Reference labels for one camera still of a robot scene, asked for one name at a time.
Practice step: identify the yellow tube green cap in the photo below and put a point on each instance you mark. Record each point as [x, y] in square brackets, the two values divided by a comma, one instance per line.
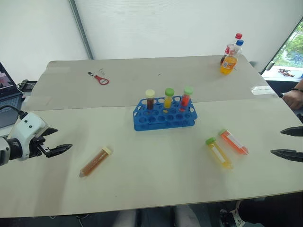
[219, 153]
[168, 99]

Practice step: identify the open laptop computer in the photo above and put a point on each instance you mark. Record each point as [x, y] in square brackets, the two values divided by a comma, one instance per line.
[8, 99]

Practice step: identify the orange soda bottle blue cap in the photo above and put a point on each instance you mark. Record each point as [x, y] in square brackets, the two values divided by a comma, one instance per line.
[228, 63]

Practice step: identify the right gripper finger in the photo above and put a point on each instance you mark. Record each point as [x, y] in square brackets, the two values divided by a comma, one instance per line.
[293, 131]
[290, 154]

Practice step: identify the orange tube green cap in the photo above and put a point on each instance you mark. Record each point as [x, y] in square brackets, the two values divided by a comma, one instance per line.
[233, 140]

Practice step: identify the red tube green cap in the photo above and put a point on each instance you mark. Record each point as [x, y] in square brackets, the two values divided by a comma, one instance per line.
[185, 99]

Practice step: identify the grey window frame post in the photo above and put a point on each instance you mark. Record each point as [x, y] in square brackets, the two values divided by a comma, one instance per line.
[81, 28]

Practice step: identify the blue test tube rack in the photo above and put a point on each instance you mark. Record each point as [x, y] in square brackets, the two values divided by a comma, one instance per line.
[163, 119]

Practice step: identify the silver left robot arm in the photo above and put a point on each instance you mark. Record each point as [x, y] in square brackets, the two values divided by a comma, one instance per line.
[4, 151]

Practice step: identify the bystander bare hand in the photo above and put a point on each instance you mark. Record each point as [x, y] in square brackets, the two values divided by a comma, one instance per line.
[294, 100]

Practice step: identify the black and white shoe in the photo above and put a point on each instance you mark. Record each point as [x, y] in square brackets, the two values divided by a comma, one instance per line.
[230, 215]

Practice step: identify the small parts on windowsill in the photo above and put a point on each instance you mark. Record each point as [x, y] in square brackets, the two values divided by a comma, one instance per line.
[286, 72]

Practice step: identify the brown tube cream cap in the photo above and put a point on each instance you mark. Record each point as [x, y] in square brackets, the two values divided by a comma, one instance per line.
[150, 100]
[94, 162]

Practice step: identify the clear plastic strip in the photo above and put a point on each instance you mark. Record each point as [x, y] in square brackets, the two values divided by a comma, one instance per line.
[260, 90]

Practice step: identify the cola bottle red cap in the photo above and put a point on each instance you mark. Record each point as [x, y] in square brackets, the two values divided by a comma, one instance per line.
[227, 48]

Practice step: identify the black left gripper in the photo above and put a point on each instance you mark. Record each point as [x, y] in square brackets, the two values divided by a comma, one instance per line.
[38, 146]

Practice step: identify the bystander forearm with black band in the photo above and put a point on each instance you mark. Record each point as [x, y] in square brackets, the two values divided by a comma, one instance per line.
[300, 85]

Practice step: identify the small black usb stick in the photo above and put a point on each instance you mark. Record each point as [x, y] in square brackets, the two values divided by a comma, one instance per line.
[90, 73]

